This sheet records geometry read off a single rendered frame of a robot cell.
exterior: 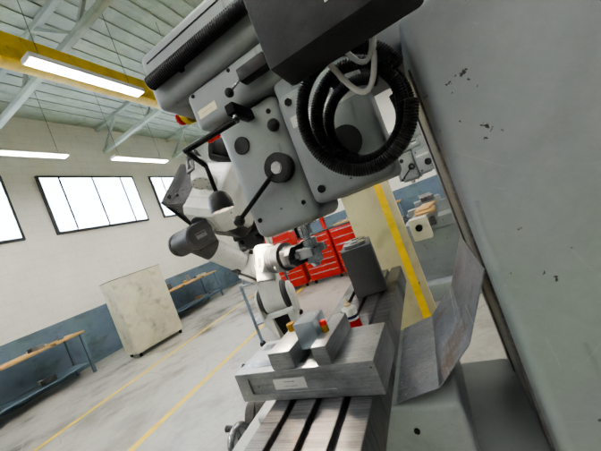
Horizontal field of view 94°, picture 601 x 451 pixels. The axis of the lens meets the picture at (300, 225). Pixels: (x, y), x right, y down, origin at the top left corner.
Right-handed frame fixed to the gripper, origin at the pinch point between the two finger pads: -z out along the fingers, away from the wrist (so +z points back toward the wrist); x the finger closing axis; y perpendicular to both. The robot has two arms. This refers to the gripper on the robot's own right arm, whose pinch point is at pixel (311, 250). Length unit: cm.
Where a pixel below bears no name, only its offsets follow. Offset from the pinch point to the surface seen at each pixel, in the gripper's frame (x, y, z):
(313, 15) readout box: -25, -31, -39
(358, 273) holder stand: 29.2, 17.6, 10.5
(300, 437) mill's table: -30.4, 27.1, -11.2
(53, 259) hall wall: 0, -128, 806
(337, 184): -5.2, -13.3, -19.7
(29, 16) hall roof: 65, -491, 500
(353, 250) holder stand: 30.0, 8.6, 9.2
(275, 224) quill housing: -10.1, -10.2, -1.5
